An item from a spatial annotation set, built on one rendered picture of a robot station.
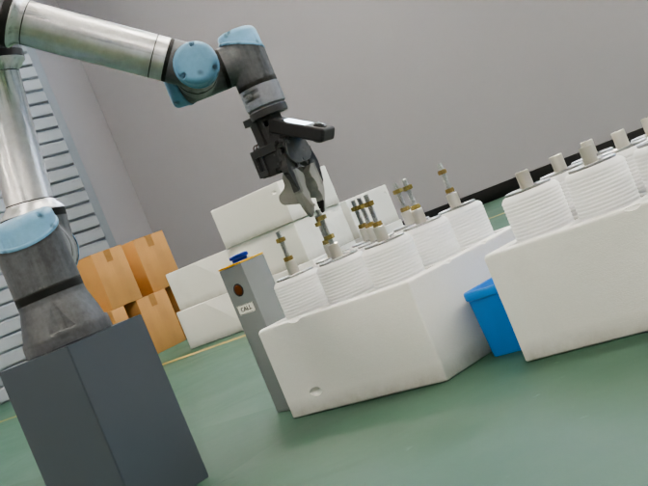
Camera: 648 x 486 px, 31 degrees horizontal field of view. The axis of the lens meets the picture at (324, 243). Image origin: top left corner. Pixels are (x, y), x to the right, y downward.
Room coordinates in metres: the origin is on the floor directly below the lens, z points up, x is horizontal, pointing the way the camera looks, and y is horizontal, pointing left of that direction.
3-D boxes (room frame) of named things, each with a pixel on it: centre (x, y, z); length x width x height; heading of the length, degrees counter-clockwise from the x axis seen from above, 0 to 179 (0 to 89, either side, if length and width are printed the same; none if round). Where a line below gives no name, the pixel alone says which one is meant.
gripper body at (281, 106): (2.13, 0.01, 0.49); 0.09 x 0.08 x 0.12; 55
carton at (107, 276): (6.05, 1.17, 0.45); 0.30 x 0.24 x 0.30; 57
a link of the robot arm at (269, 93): (2.13, 0.00, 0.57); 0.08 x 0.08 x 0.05
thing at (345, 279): (2.12, -0.01, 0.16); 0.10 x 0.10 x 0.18
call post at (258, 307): (2.35, 0.17, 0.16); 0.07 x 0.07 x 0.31; 47
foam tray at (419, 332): (2.21, -0.09, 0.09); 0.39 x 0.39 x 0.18; 47
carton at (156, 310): (6.20, 1.07, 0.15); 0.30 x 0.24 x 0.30; 55
